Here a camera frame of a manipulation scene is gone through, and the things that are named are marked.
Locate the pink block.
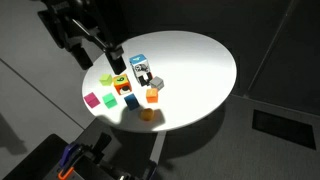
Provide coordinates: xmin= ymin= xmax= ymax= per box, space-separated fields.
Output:
xmin=83 ymin=92 xmax=101 ymax=109

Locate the purple clamp with orange handle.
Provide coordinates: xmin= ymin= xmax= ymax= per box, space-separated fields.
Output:
xmin=57 ymin=142 xmax=82 ymax=180

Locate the orange block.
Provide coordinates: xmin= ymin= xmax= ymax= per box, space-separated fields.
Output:
xmin=145 ymin=87 xmax=159 ymax=104

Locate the lime green block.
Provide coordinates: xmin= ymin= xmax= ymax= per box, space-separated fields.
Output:
xmin=99 ymin=73 xmax=114 ymax=87

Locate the orange yellow toy apple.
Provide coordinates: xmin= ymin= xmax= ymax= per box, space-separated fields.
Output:
xmin=139 ymin=108 xmax=156 ymax=122

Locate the white table leg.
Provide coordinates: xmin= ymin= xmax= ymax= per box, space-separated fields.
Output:
xmin=149 ymin=131 xmax=167 ymax=165

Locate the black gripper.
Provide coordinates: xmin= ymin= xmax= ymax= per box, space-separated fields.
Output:
xmin=105 ymin=45 xmax=128 ymax=75

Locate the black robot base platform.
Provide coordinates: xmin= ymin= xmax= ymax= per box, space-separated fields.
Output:
xmin=2 ymin=133 xmax=158 ymax=180

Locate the orange plush cube with number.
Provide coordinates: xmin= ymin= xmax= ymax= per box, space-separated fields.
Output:
xmin=112 ymin=73 xmax=133 ymax=96

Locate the grey studded block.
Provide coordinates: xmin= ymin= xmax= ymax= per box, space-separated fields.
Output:
xmin=148 ymin=76 xmax=165 ymax=91

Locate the black spring clamp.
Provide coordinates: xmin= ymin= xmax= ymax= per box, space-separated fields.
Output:
xmin=89 ymin=132 xmax=113 ymax=158

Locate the blue block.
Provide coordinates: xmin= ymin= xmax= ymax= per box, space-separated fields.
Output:
xmin=123 ymin=93 xmax=141 ymax=112

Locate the plush cube with blue face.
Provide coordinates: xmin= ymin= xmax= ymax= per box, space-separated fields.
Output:
xmin=128 ymin=54 xmax=151 ymax=77

